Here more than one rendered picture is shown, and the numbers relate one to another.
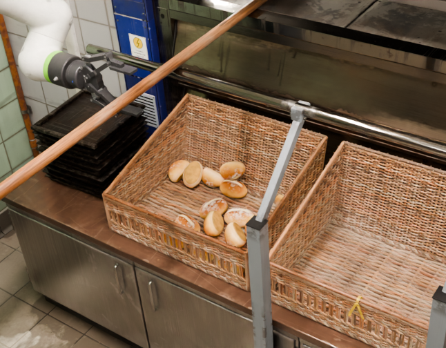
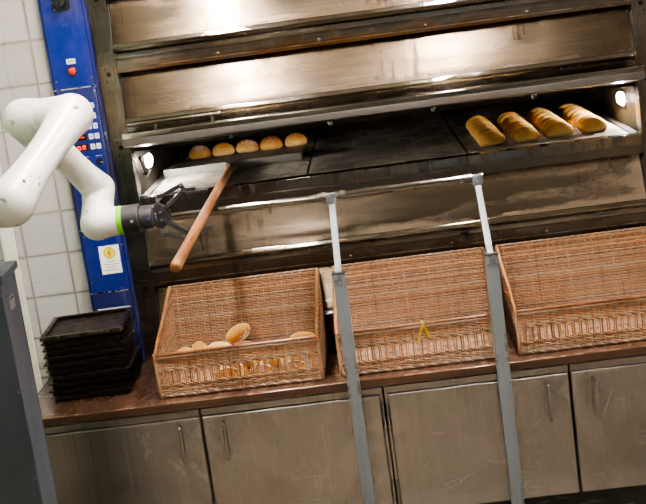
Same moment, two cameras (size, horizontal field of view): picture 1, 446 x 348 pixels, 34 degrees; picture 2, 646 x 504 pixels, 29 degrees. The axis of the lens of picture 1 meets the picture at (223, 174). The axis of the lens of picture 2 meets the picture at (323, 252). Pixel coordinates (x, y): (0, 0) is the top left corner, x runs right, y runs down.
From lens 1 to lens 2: 279 cm
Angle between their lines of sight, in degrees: 40
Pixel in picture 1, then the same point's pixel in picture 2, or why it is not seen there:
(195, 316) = (276, 437)
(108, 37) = (65, 265)
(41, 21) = (100, 184)
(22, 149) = not seen: outside the picture
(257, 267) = (345, 314)
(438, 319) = (493, 272)
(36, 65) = (107, 217)
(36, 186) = (47, 408)
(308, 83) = (289, 228)
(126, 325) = not seen: outside the picture
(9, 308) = not seen: outside the picture
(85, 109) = (74, 324)
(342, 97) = (322, 228)
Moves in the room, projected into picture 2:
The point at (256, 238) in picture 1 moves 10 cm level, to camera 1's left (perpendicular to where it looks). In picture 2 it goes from (342, 283) to (317, 291)
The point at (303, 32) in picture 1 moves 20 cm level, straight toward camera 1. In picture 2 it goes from (278, 183) to (303, 187)
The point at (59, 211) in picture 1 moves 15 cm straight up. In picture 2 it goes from (94, 409) to (86, 365)
